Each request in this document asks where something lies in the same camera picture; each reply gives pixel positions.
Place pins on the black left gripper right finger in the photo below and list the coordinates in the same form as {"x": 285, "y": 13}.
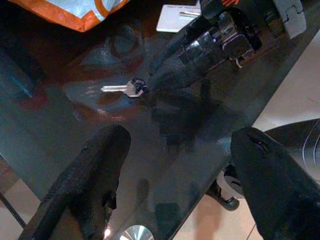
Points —
{"x": 272, "y": 182}

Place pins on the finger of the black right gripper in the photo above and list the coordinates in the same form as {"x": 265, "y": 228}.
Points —
{"x": 185, "y": 70}
{"x": 170, "y": 50}

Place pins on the dark table leg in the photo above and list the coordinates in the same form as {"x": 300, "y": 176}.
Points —
{"x": 12, "y": 210}

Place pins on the round metal disc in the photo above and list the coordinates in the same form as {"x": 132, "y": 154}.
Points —
{"x": 137, "y": 233}

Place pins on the black chair caster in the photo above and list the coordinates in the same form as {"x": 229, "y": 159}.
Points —
{"x": 228, "y": 180}

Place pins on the white card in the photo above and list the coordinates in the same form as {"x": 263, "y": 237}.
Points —
{"x": 170, "y": 20}

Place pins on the silver key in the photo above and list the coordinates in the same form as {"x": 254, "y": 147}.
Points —
{"x": 117, "y": 88}

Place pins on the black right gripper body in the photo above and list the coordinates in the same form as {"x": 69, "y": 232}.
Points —
{"x": 240, "y": 35}

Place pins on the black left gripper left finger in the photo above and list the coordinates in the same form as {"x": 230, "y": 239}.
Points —
{"x": 87, "y": 175}

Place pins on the orange and blue bag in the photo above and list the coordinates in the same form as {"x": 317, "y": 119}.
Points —
{"x": 75, "y": 17}

